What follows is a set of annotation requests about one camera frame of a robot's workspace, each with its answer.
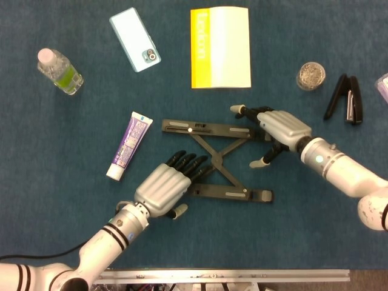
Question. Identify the left silver and black robot hand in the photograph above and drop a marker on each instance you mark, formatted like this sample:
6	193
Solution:
163	191

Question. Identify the right silver and black robot hand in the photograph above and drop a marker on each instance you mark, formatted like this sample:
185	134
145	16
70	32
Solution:
285	127

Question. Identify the black folding laptop stand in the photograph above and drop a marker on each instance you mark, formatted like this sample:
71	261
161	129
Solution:
218	191

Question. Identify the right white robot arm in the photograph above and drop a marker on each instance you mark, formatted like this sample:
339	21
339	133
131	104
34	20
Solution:
339	169

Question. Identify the purple and white toothpaste tube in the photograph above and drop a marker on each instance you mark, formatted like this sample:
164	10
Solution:
130	145

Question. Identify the clear jar of paper clips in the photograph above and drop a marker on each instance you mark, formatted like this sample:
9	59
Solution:
311	75

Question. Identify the black stapler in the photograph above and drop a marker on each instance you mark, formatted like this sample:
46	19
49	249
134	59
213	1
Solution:
356	97

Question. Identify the yellow and white booklet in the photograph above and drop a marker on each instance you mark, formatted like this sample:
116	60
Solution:
227	45

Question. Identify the teal felt table cloth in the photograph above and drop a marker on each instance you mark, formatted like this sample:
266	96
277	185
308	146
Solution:
272	236

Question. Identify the light blue smartphone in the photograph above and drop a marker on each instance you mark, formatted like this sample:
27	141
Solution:
133	39

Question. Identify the clear bottle with green label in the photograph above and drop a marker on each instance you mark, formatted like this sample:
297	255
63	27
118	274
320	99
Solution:
60	72

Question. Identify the aluminium profile rail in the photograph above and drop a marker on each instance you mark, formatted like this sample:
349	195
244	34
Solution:
212	276

